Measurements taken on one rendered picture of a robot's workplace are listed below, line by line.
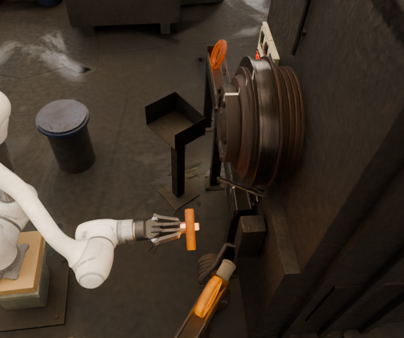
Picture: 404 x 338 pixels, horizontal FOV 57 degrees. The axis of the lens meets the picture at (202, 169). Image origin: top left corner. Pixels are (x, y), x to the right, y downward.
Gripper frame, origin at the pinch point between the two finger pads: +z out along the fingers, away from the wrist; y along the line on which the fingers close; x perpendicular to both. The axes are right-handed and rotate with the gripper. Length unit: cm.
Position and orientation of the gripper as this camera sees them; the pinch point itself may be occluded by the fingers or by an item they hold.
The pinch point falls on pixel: (189, 227)
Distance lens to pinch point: 142.0
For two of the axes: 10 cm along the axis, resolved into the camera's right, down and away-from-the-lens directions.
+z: 10.0, -0.7, 0.4
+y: 0.8, 7.9, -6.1
